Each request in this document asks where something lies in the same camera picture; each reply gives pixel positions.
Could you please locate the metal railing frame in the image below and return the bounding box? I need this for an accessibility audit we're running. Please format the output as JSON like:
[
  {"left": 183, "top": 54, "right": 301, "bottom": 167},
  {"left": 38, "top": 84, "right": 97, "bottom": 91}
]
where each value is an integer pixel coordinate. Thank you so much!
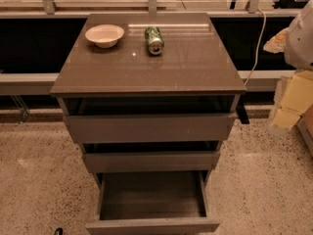
[{"left": 0, "top": 0, "right": 313, "bottom": 124}]

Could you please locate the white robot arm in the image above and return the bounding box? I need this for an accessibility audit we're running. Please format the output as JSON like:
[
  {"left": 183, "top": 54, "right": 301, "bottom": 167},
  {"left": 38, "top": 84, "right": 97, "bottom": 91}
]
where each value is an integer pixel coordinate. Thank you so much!
[{"left": 272, "top": 0, "right": 313, "bottom": 130}]

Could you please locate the white cable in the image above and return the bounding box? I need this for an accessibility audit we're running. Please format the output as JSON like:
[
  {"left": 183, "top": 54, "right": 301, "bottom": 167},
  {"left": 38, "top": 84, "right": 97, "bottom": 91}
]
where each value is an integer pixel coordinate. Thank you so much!
[{"left": 243, "top": 7, "right": 268, "bottom": 86}]

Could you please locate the small black object on floor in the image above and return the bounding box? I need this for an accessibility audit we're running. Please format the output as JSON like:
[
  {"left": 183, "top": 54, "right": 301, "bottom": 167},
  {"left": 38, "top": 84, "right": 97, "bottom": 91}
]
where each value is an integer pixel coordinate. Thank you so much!
[{"left": 54, "top": 228, "right": 63, "bottom": 235}]

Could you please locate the green soda can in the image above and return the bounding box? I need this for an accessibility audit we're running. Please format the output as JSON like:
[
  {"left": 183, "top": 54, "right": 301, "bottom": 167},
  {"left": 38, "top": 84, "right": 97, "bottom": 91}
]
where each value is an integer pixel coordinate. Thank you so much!
[{"left": 145, "top": 25, "right": 164, "bottom": 55}]

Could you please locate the white bowl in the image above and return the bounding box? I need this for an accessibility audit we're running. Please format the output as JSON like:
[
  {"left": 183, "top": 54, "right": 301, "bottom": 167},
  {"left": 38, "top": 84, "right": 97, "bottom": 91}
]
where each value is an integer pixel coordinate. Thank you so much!
[{"left": 85, "top": 24, "right": 124, "bottom": 48}]

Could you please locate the grey bottom drawer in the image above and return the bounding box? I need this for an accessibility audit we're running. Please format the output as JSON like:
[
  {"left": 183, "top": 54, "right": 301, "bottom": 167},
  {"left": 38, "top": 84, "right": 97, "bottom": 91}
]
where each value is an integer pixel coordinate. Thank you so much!
[{"left": 86, "top": 171, "right": 219, "bottom": 235}]

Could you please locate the cardboard box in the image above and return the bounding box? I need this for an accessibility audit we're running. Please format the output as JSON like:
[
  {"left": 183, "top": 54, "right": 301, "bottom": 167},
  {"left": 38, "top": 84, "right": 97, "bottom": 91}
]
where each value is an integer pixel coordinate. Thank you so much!
[{"left": 297, "top": 106, "right": 313, "bottom": 157}]

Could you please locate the grey drawer cabinet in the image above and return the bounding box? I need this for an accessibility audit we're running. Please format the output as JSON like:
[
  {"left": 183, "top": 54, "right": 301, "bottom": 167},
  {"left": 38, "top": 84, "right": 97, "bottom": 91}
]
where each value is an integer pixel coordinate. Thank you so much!
[{"left": 49, "top": 12, "right": 247, "bottom": 188}]

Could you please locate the grey drawer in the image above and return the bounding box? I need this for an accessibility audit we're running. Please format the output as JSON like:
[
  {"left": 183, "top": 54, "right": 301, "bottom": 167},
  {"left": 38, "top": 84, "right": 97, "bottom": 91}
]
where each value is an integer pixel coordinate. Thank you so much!
[
  {"left": 82, "top": 141, "right": 220, "bottom": 173},
  {"left": 59, "top": 95, "right": 238, "bottom": 144},
  {"left": 86, "top": 171, "right": 219, "bottom": 235}
]

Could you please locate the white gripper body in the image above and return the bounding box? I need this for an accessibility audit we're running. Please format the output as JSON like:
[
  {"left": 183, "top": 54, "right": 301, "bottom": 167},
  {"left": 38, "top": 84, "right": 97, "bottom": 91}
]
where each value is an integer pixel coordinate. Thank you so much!
[{"left": 272, "top": 70, "right": 313, "bottom": 130}]

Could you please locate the grey middle drawer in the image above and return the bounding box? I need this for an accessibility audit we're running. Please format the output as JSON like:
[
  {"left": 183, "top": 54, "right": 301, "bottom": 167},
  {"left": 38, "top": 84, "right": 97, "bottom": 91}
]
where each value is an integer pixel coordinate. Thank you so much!
[{"left": 82, "top": 141, "right": 220, "bottom": 173}]

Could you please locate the grey top drawer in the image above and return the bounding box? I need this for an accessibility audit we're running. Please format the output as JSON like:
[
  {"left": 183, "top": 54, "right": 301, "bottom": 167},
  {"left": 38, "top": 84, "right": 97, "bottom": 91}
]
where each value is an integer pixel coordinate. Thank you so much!
[{"left": 59, "top": 95, "right": 238, "bottom": 144}]

